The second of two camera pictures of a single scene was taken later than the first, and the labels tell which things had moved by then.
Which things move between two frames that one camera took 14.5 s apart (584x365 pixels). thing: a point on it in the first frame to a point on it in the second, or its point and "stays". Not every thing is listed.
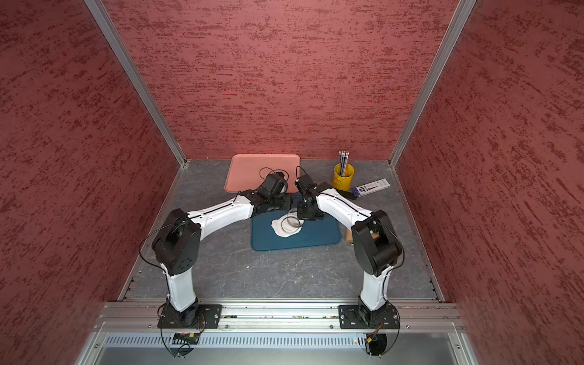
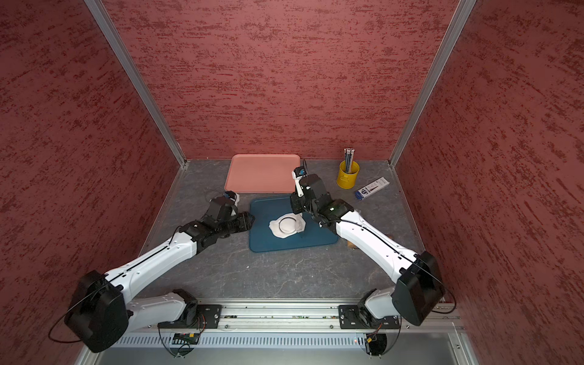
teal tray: [313, 232] stays
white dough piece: [288, 224] stays
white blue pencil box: [371, 187] stays
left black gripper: [286, 206] to [245, 222]
